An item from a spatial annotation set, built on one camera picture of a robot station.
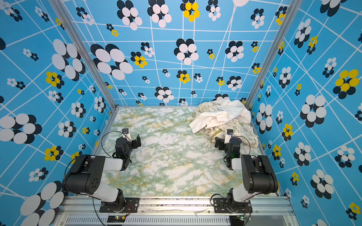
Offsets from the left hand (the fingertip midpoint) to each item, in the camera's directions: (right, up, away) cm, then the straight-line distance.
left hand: (132, 135), depth 93 cm
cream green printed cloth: (+72, +4, +2) cm, 72 cm away
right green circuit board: (+62, -41, -23) cm, 78 cm away
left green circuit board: (0, -41, -21) cm, 46 cm away
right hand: (+63, -2, +1) cm, 63 cm away
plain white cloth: (+64, +16, +3) cm, 66 cm away
